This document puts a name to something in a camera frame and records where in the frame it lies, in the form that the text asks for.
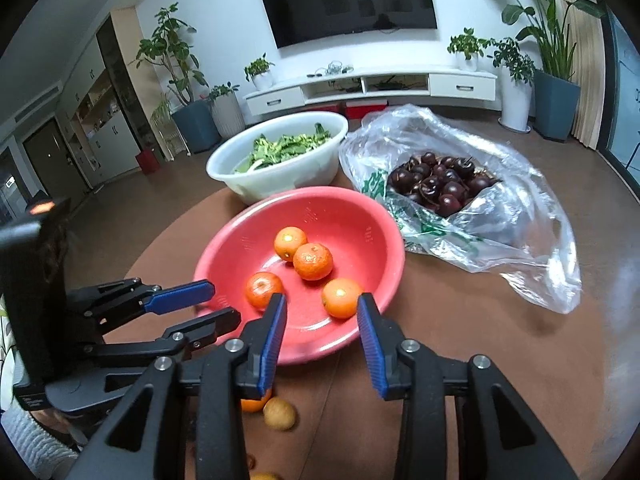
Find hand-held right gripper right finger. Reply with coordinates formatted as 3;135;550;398
356;292;581;480

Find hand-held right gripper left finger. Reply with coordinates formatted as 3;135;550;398
75;292;288;480

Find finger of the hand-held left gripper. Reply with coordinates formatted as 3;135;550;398
65;278;216;334
86;307;242;362

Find orange tangerine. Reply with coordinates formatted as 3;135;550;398
321;278;365;320
241;387;273;413
293;243;334;281
273;226;308;262

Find tan longan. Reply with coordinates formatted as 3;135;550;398
263;396;297;432

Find red plastic basin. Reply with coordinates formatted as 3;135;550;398
193;186;406;366

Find person's left forearm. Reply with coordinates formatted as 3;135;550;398
0;400;81;477

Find reddish striped tangerine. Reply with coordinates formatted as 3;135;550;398
244;272;285;311

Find dark door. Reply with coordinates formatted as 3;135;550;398
22;117;90;208

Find red bin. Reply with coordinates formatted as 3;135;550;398
135;147;161;175

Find tall plant in grey pot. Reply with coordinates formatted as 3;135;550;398
132;2;222;155

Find white plastic basin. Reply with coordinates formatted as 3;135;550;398
206;112;349;206

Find green leafy vegetables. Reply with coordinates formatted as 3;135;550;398
235;122;331;173

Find clear plastic bag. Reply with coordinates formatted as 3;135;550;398
339;104;583;315

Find plant in white ribbed pot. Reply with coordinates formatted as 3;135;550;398
206;82;247;139

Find small plant in white pot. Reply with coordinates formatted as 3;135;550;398
244;52;276;92

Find red box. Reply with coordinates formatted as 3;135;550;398
345;100;389;121

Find white television cabinet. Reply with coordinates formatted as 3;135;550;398
243;65;498;117

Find plant in tall white pot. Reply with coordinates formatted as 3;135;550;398
491;37;536;134

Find large-leaf plant in blue pot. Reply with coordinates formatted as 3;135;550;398
462;0;607;142

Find bushy plant in white pot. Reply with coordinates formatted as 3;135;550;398
446;27;493;72

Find glass sliding door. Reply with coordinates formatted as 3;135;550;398
599;7;640;177

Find beige curtain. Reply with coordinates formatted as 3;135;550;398
554;0;608;151

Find wooden wall cabinet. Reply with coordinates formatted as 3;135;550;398
59;7;168;182

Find black wall television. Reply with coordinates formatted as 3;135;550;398
256;0;438;50

